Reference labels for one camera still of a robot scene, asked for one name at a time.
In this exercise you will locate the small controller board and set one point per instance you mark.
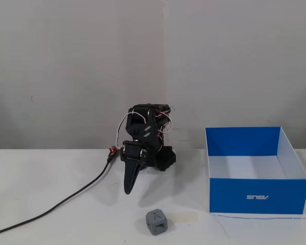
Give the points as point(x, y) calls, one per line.
point(112, 151)

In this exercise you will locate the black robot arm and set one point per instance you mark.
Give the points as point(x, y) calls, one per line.
point(145, 127)

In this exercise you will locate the blue cardboard box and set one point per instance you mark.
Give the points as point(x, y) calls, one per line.
point(255, 194)

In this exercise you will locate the clear tape strip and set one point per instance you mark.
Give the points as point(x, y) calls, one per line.
point(184, 217)

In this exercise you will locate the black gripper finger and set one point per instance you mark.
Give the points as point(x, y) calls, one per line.
point(137, 172)
point(128, 178)

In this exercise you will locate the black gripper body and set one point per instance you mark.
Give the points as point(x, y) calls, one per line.
point(132, 152)

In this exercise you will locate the gray block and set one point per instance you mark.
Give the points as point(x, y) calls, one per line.
point(156, 222)

